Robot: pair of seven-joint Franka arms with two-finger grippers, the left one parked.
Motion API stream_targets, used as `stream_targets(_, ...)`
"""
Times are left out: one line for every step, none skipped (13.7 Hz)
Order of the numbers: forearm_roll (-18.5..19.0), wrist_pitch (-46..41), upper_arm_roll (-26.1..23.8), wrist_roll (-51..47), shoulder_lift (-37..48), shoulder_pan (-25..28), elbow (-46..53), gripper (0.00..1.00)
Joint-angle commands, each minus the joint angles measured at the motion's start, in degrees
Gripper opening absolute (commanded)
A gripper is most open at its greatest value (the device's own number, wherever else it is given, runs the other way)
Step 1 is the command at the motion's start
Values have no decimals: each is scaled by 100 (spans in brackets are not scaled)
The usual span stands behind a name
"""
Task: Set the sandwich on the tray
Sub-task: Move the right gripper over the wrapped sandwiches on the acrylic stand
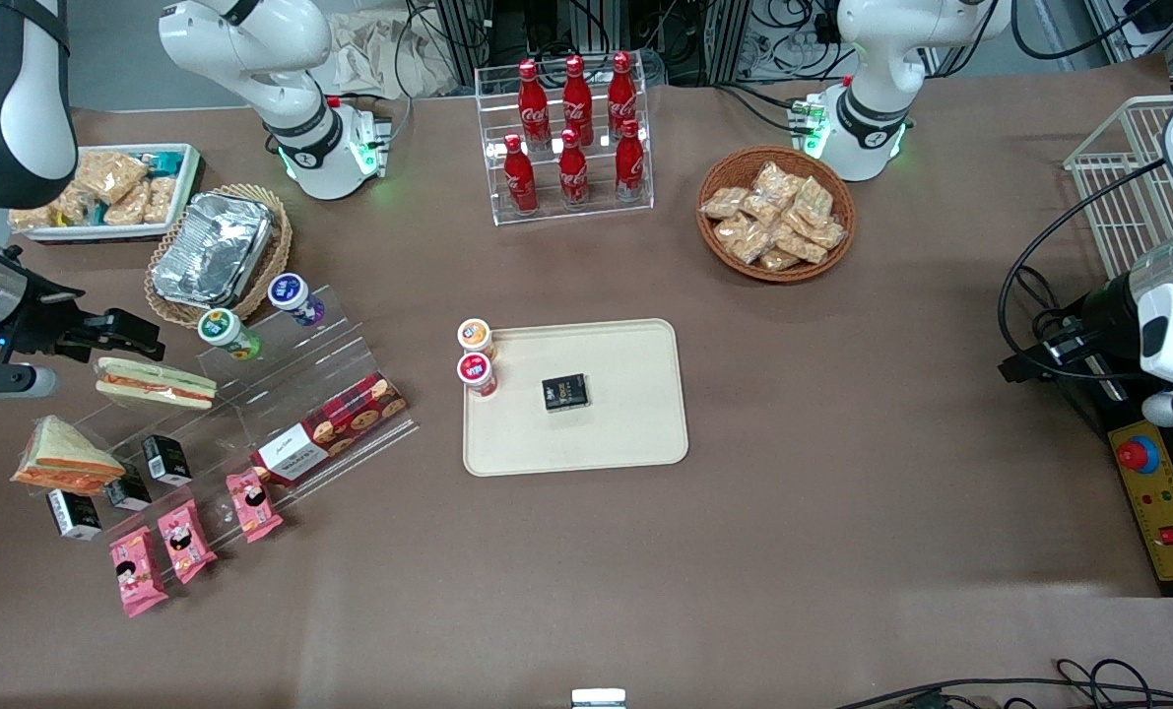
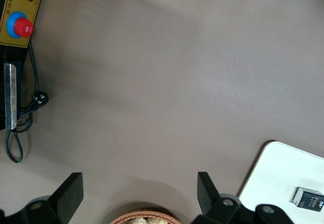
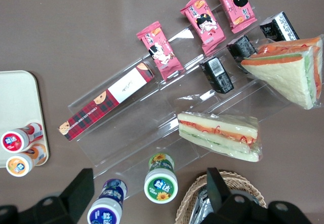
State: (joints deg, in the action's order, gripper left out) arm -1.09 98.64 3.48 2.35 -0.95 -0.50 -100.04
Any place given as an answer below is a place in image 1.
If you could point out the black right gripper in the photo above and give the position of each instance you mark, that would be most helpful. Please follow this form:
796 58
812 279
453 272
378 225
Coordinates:
42 317

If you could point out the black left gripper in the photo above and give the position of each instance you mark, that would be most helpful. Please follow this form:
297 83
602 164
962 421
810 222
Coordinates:
1100 307

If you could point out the triangular sandwich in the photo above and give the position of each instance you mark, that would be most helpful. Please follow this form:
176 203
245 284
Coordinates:
64 458

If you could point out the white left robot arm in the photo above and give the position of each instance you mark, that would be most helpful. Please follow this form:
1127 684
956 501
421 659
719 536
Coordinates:
877 59

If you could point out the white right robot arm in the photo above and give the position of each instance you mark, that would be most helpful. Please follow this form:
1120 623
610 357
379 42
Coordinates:
251 49

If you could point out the flat wrapped sandwich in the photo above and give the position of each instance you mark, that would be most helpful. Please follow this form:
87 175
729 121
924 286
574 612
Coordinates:
153 382

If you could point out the white rectangular snack tray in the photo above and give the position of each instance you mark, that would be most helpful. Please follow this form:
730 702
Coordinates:
187 187

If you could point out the beige plastic tray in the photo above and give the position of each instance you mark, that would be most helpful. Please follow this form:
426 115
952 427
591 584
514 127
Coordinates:
625 433

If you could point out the green lid cup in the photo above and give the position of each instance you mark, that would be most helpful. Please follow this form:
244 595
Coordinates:
220 327

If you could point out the silver foil container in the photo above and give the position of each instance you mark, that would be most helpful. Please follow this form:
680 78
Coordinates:
212 246

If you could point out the small black carton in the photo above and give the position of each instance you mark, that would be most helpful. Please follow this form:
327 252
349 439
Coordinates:
74 514
131 494
167 460

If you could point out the clear wrapped rice snack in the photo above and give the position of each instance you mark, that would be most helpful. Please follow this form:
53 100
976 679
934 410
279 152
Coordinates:
108 175
30 219
72 207
128 207
161 199

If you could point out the clear acrylic stepped stand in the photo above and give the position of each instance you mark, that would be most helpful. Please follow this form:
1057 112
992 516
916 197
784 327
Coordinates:
281 374

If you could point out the blue lid purple cup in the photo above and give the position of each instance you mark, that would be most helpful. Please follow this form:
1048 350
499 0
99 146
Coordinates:
289 291

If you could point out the oval tan wicker basket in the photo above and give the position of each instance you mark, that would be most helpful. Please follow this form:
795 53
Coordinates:
276 246

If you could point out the teal snack packet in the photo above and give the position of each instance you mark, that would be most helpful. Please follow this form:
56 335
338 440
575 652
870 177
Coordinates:
165 161

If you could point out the yellow control box red button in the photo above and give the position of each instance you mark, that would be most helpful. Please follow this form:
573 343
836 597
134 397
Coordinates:
1167 512

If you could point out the pink snack packet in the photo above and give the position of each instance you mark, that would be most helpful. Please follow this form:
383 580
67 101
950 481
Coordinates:
138 573
253 504
187 542

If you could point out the red cookie box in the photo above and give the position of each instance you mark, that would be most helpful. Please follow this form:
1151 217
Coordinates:
335 425

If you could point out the clear wrapped snack packet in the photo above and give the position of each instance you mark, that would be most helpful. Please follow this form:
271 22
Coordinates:
813 197
773 179
801 244
761 209
734 231
751 246
724 202
781 260

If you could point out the round brown wicker basket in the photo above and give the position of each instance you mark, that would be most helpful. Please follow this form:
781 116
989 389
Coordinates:
719 256

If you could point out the orange lid cup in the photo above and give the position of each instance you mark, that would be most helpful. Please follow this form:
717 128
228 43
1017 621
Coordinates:
474 334

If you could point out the red lid cup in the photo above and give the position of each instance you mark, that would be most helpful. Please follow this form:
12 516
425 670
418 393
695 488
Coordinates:
475 370

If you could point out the beige cloth bag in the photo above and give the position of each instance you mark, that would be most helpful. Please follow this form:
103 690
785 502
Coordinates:
369 54

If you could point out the red cola bottle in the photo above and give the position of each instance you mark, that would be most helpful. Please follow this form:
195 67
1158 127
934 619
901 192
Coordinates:
533 108
577 98
622 94
573 175
630 167
520 182

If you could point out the black box with gold print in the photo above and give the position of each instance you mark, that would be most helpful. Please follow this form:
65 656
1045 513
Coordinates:
566 392

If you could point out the clear acrylic bottle rack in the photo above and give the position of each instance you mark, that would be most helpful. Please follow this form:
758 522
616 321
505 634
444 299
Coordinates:
596 212

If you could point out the small white device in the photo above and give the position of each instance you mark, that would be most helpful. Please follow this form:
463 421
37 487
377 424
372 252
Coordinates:
598 699

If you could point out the metal equipment frame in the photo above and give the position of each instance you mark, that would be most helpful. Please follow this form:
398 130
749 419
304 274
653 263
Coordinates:
684 34

